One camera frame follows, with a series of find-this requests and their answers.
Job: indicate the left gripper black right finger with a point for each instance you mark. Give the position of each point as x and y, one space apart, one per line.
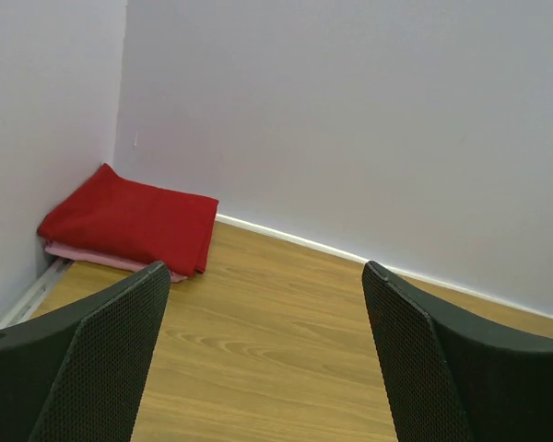
451 375

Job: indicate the folded red t-shirt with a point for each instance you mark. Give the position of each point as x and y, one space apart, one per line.
129 220

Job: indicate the aluminium rail left side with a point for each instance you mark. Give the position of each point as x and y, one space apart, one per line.
36 293

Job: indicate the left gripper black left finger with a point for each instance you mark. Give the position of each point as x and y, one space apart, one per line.
78 373

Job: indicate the folded pink t-shirt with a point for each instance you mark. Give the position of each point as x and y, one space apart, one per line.
68 252

